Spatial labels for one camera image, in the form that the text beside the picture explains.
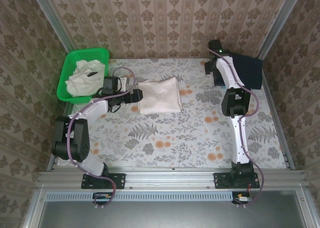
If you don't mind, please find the white t-shirt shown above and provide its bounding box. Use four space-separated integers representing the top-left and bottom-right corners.
64 59 106 98
137 77 183 115

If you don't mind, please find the green plastic basket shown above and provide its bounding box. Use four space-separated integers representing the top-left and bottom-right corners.
56 47 110 104

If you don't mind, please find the folded dark navy t-shirt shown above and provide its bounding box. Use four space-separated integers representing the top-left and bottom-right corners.
211 51 264 90

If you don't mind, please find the floral table cover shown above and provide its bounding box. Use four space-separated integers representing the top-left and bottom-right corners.
62 57 288 169

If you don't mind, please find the grey metal panel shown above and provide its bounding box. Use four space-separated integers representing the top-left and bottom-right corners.
37 190 312 228

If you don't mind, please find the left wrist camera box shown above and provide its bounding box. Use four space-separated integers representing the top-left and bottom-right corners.
103 76 120 95

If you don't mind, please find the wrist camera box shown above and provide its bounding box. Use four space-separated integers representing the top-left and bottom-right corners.
103 76 120 95
208 39 221 51

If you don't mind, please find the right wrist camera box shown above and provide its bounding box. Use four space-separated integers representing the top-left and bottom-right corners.
208 39 221 51

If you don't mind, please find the purple cable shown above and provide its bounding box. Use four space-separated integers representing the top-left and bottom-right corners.
66 66 138 210
206 42 266 209

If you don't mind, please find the aluminium side rail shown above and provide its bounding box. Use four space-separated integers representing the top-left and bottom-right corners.
46 97 73 171
261 60 297 171

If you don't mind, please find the aluminium corner post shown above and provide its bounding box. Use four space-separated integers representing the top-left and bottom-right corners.
255 0 306 61
27 0 83 65

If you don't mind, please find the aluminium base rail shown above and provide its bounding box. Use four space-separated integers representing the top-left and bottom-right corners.
37 166 307 190

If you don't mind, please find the slotted grey cable duct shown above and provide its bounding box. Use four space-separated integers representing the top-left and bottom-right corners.
45 190 236 202

